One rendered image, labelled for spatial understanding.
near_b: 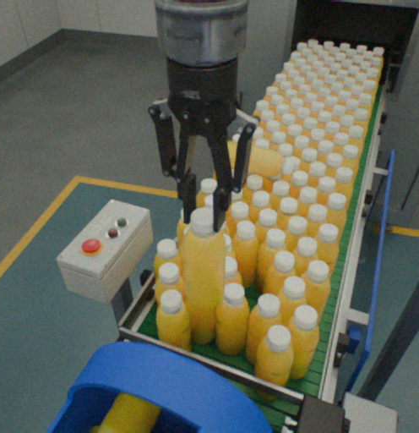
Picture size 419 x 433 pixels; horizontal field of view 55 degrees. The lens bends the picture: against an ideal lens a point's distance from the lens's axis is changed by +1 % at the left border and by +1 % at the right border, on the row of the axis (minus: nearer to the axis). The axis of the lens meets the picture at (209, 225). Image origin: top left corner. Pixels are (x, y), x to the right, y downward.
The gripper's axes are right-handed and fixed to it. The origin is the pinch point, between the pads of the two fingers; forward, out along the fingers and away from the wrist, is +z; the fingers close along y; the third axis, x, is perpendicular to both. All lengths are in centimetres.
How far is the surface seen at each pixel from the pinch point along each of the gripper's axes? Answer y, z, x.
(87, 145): -175, 132, 178
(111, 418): -3.7, 19.8, -23.8
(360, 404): 31, 46, 5
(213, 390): 9.1, 10.1, -19.5
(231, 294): 3.2, 24.4, 4.6
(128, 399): -2.8, 19.5, -20.9
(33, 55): -325, 125, 300
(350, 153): 17, 25, 62
